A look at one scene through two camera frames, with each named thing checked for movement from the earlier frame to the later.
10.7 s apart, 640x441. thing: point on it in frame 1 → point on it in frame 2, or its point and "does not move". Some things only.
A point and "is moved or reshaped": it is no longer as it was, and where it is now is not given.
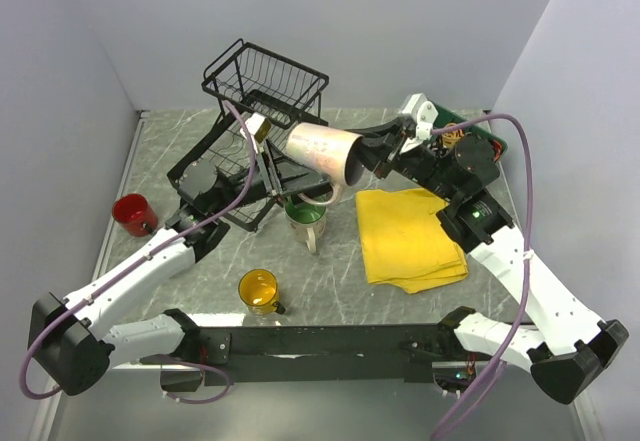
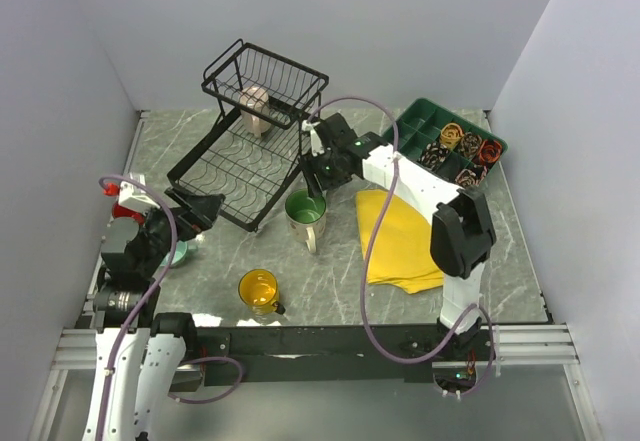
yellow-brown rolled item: [451, 138] does not move
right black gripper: [381, 143] → [312, 163]
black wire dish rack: [274, 98] does not move
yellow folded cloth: [404, 242] does not move
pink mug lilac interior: [333, 154] is moved or reshaped
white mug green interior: [307, 222] does not move
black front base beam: [319, 353] does not move
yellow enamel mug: [258, 291] does not move
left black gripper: [270, 172] → [201, 211]
